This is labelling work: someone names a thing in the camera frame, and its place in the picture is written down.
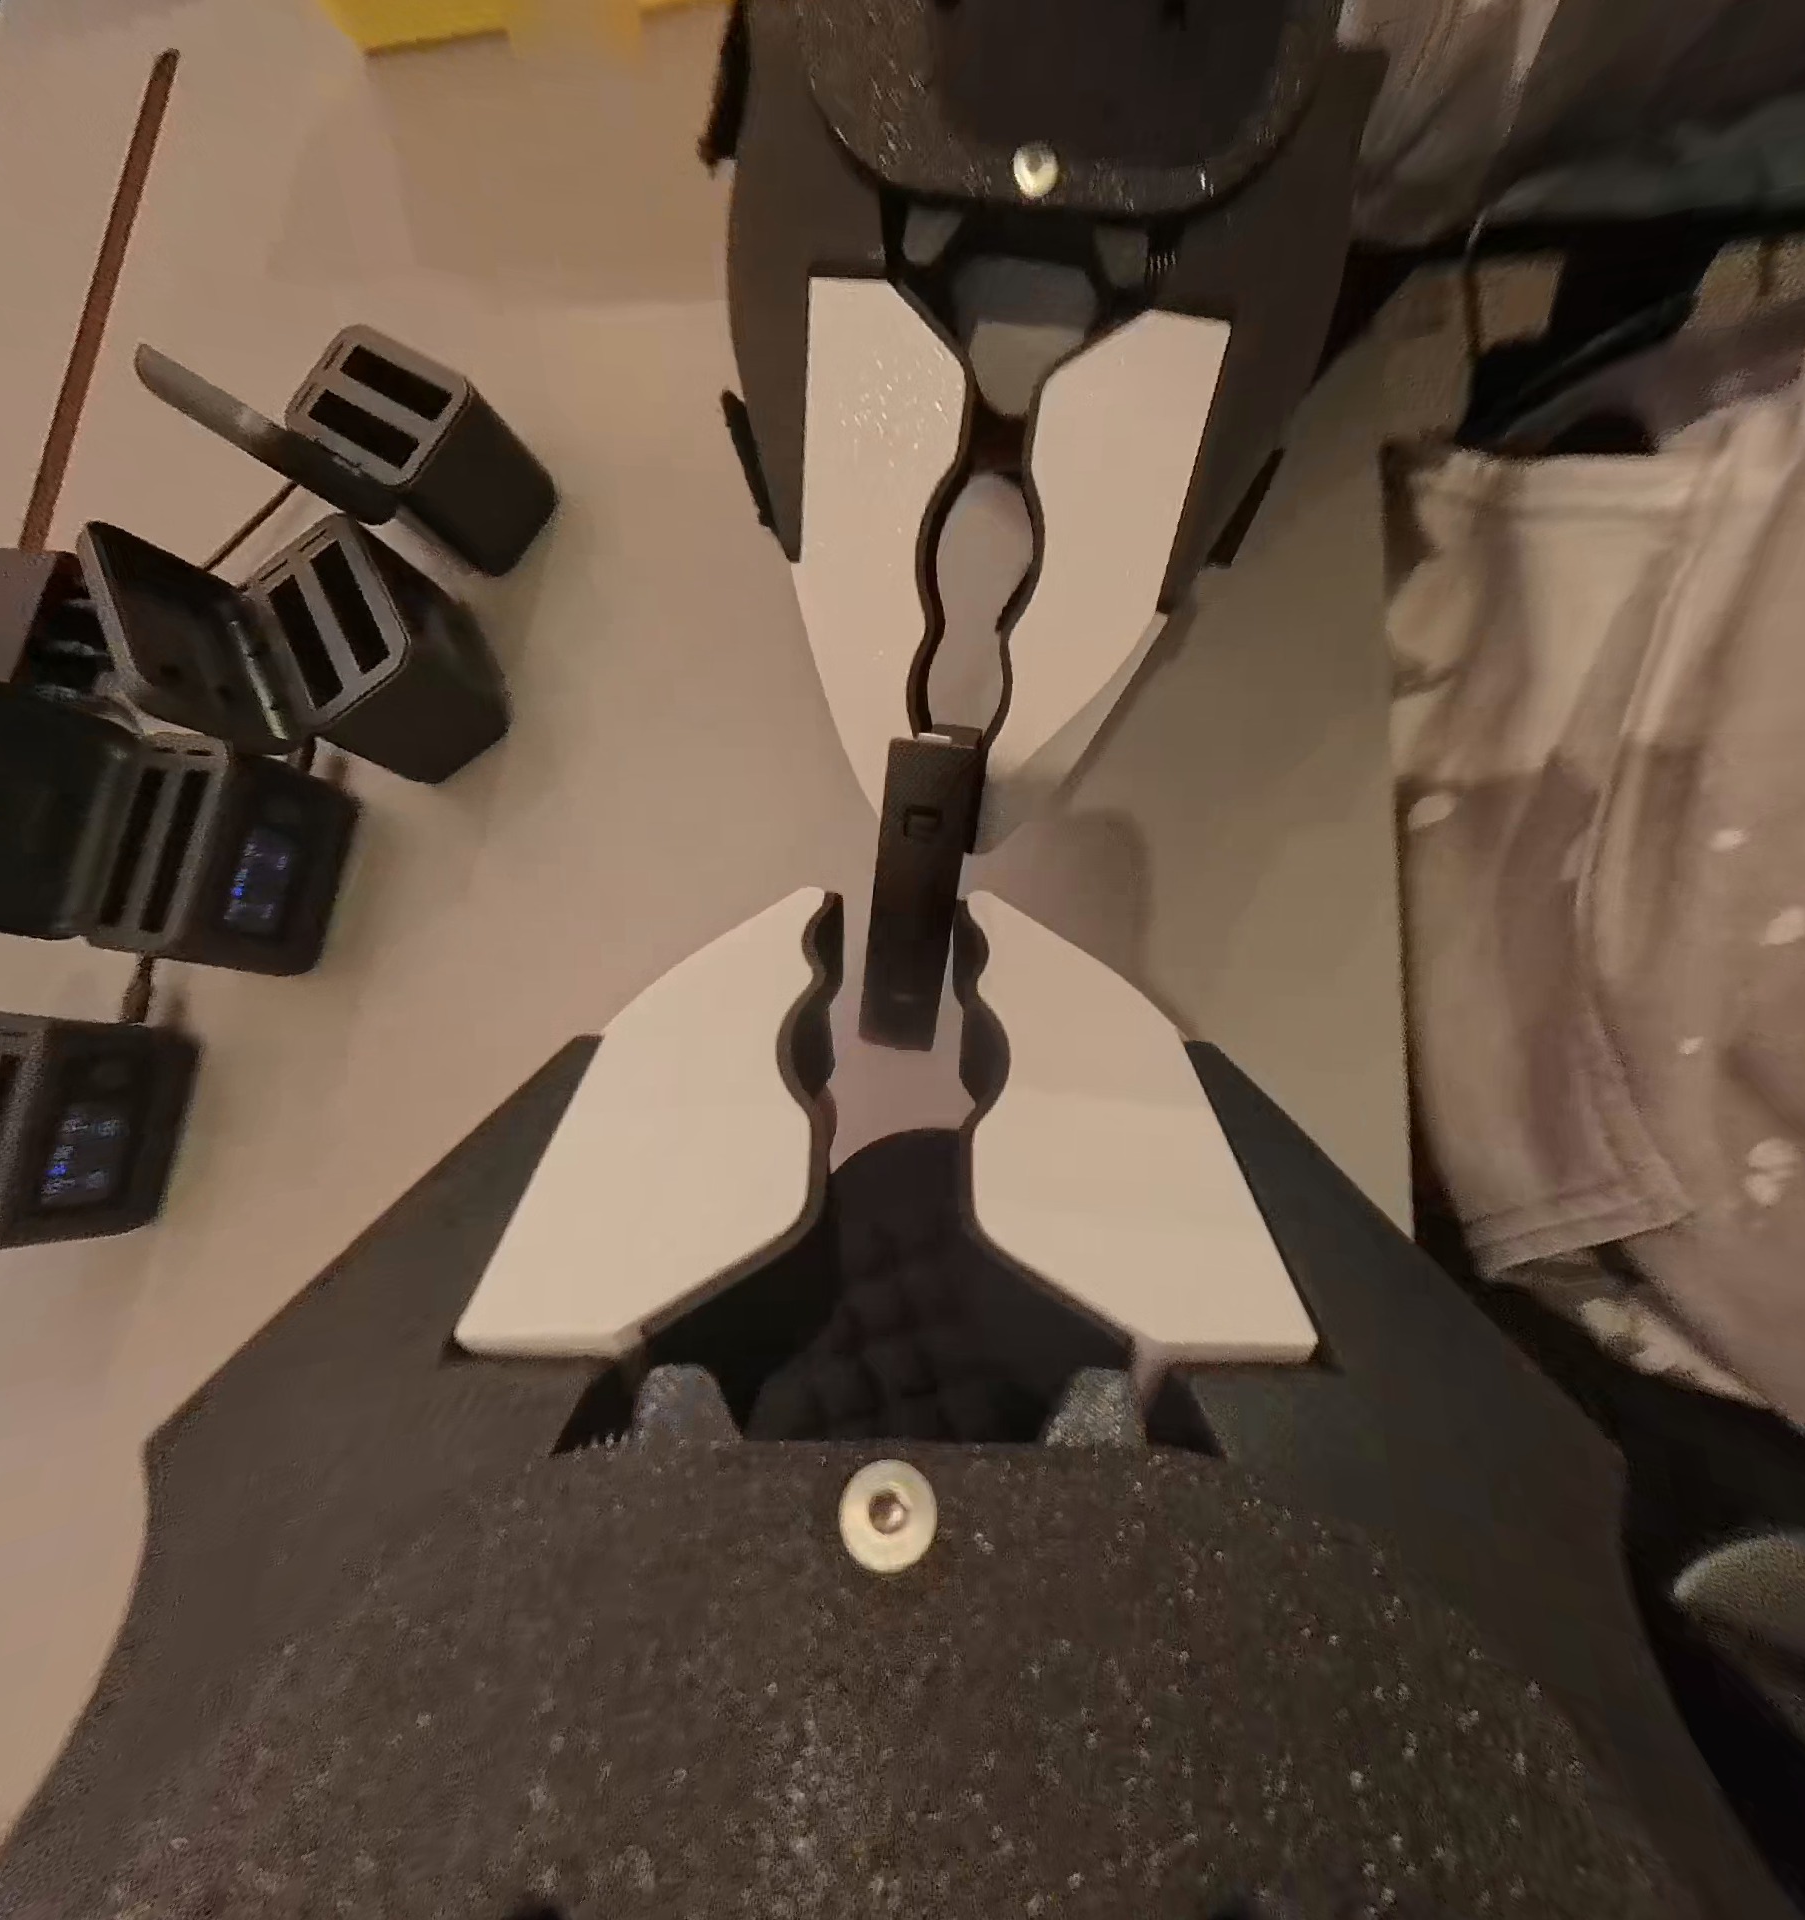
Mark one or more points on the dark rounded object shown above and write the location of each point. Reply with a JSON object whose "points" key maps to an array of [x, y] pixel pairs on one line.
{"points": [[903, 1290]]}

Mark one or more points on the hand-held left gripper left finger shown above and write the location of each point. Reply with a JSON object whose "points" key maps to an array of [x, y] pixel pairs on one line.
{"points": [[662, 1184]]}

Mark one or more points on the yellow plastic bin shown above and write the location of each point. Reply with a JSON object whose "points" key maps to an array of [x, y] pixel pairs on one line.
{"points": [[513, 18]]}

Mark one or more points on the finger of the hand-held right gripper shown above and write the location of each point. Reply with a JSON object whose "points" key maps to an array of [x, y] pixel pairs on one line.
{"points": [[1128, 494], [858, 450]]}

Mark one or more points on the black power adapter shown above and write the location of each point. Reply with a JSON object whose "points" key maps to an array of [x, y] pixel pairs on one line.
{"points": [[2, 615]]}

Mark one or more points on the black battery charger case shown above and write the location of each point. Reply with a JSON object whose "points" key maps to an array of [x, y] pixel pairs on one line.
{"points": [[436, 704], [482, 494], [33, 810], [152, 1080]]}

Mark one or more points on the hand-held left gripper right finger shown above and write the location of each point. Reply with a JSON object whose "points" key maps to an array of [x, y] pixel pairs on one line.
{"points": [[1128, 1184]]}

